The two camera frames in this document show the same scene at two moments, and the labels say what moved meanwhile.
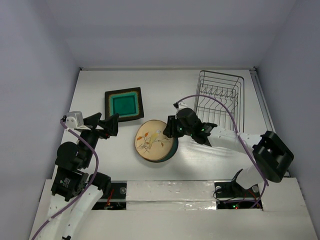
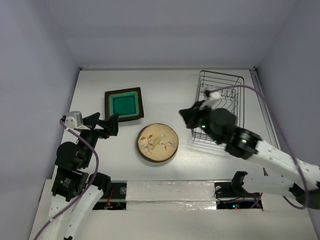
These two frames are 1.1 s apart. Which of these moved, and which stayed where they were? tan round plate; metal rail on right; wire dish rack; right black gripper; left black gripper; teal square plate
Moved: tan round plate; right black gripper
Stayed: wire dish rack; teal square plate; left black gripper; metal rail on right
